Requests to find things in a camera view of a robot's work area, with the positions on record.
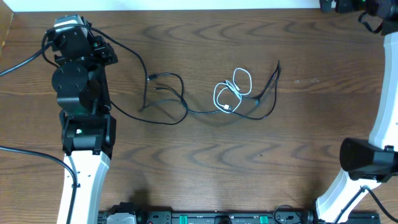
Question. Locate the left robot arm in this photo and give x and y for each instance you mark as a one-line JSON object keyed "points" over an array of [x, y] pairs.
{"points": [[88, 129]]}

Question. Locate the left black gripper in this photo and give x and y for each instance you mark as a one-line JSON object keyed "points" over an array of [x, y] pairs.
{"points": [[102, 53]]}

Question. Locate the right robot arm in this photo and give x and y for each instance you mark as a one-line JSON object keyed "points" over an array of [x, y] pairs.
{"points": [[365, 164]]}

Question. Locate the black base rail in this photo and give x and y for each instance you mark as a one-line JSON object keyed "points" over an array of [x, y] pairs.
{"points": [[125, 213]]}

